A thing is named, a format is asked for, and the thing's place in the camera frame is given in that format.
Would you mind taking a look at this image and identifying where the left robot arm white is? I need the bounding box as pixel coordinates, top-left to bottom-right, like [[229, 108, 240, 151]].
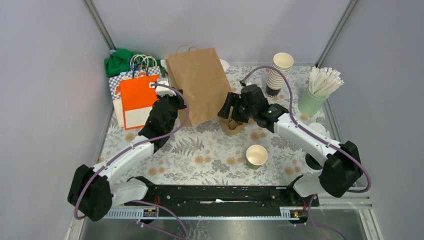
[[67, 91, 190, 222]]

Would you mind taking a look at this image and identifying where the purple cable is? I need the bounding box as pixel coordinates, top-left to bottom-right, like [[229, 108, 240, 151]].
[[73, 82, 191, 221], [243, 65, 373, 194]]

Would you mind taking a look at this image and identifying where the black cup lids stack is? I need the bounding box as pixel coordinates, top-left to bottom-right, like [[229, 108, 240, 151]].
[[305, 153, 323, 170]]

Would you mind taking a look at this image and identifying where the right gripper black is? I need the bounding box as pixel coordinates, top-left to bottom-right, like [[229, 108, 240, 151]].
[[217, 92, 257, 124]]

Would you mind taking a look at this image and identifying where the white wrapped straws bundle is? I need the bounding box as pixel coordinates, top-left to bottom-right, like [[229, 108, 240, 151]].
[[308, 66, 345, 98]]

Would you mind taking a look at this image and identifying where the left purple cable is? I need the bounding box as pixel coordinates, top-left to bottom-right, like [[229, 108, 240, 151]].
[[73, 82, 191, 221]]

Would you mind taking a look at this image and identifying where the stack of paper cups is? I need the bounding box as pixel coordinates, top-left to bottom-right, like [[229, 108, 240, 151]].
[[265, 52, 294, 97]]

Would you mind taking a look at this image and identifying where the green straw holder cup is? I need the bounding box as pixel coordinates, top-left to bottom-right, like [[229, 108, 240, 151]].
[[297, 88, 329, 116]]

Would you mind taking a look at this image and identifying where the white slotted cable duct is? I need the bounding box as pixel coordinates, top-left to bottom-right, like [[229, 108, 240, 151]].
[[103, 207, 309, 221]]

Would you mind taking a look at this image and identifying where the green cloth bag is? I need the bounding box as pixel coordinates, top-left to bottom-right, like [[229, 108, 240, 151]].
[[103, 48, 162, 78]]

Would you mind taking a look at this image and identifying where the blue checkered paper bag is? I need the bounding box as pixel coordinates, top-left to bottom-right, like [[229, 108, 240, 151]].
[[108, 65, 162, 128]]

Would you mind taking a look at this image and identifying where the white cloth bag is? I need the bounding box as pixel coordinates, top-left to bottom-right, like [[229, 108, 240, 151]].
[[219, 59, 230, 73]]

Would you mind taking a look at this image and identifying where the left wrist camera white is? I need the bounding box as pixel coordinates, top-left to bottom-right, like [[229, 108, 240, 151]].
[[149, 77, 177, 97]]

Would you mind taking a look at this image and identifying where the brown paper bag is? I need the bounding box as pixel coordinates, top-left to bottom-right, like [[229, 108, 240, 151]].
[[166, 47, 232, 127]]

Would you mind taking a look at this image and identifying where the green paper cup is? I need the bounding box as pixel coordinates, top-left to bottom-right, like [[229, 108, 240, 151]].
[[246, 144, 268, 170]]

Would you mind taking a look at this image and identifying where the brown pulp cup carrier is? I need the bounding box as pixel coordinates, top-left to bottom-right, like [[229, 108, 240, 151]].
[[219, 117, 255, 136]]

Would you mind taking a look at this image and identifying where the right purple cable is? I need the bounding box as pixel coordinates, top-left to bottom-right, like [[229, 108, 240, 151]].
[[243, 65, 373, 194]]

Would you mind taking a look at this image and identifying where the orange paper bag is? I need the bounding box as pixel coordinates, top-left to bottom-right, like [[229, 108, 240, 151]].
[[120, 75, 159, 130]]

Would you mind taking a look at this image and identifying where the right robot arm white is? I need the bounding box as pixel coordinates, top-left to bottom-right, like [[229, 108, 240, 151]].
[[217, 84, 363, 206]]

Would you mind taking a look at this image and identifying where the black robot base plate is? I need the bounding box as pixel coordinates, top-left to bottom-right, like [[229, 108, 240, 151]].
[[138, 176, 320, 216]]

